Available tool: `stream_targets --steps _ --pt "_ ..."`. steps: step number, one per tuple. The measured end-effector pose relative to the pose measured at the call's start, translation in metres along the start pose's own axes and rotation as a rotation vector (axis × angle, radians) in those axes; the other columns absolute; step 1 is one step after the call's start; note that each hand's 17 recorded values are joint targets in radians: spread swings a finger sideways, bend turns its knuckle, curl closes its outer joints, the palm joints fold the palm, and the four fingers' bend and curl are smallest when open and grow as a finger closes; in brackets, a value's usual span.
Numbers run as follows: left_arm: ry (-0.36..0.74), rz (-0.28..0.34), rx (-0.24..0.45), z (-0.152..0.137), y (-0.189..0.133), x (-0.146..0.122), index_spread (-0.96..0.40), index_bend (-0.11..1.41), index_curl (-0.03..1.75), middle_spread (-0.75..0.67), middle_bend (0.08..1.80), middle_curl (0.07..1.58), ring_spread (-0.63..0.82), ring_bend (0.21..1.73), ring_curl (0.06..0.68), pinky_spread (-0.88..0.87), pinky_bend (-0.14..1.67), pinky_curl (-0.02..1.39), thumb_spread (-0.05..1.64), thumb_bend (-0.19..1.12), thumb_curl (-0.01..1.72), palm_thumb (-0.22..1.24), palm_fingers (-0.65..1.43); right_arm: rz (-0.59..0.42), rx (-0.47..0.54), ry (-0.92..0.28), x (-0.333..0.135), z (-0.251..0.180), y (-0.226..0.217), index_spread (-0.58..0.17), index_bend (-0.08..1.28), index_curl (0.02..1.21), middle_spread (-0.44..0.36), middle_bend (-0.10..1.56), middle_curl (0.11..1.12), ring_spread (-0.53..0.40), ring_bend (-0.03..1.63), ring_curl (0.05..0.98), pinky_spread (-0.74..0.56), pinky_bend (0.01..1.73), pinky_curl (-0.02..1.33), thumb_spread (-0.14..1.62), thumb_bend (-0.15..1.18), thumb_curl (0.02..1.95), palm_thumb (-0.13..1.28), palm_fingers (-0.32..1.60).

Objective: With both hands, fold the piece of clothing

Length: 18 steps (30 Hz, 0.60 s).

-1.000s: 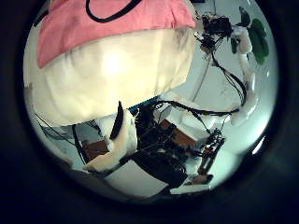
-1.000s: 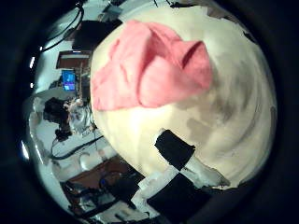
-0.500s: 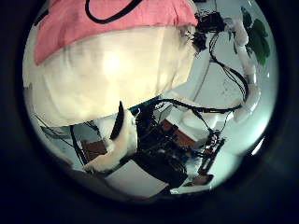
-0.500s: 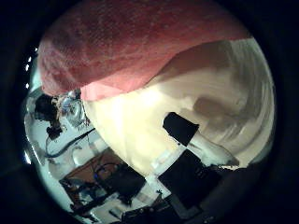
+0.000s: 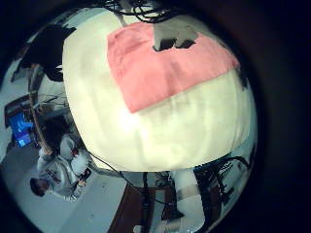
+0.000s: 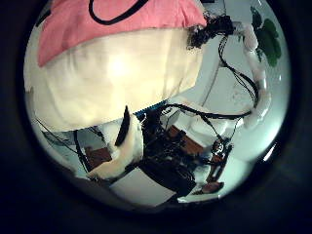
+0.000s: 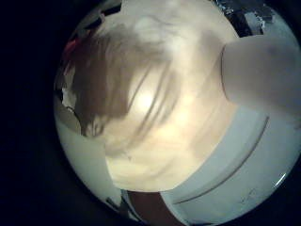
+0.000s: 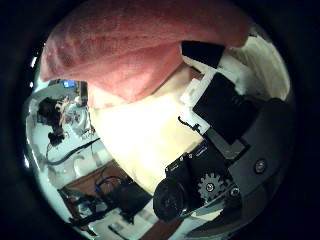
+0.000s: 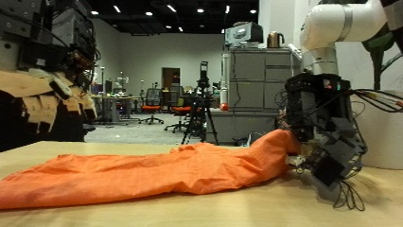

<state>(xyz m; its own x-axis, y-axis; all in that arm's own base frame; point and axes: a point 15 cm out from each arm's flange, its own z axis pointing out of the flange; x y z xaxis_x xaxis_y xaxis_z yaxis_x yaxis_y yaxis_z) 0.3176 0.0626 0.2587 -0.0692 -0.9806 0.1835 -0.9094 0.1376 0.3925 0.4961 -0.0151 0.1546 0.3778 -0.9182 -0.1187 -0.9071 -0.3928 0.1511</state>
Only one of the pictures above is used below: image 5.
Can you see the orange button-up shirt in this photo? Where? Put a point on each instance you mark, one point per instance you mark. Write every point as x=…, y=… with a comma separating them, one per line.
x=155, y=77

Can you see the person in white hoodie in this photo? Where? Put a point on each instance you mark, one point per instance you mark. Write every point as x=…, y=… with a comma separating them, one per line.
x=61, y=171

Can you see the blue lit screen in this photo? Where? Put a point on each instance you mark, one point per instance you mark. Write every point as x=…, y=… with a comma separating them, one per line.
x=21, y=129

